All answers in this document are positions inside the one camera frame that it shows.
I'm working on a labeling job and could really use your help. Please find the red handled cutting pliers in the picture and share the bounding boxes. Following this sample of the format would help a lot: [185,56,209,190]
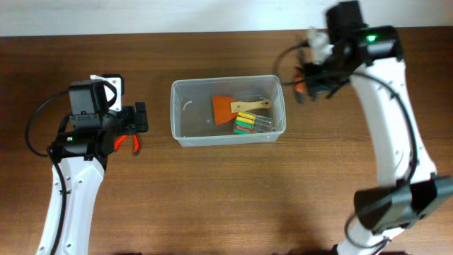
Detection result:
[113,135,140,156]

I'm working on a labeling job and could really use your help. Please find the orange black needle-nose pliers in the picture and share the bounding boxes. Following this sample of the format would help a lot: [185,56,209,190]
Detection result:
[294,47,306,104]

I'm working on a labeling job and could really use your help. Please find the orange scraper wooden handle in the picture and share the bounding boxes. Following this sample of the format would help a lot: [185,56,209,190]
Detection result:
[212,96,272,125]

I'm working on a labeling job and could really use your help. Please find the colourful screwdriver set case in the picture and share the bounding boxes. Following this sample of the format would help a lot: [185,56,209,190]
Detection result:
[233,112,275,135]

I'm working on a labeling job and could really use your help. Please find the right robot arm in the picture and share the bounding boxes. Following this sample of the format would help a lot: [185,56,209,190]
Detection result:
[302,1,452,254]

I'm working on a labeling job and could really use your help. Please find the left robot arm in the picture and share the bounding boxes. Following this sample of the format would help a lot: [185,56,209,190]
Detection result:
[37,74,149,254]

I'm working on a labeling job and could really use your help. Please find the clear plastic container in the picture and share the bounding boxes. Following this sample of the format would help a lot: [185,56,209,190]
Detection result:
[170,75,286,147]

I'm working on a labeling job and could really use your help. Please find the right black cable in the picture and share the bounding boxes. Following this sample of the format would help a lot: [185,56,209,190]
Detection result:
[272,41,420,249]

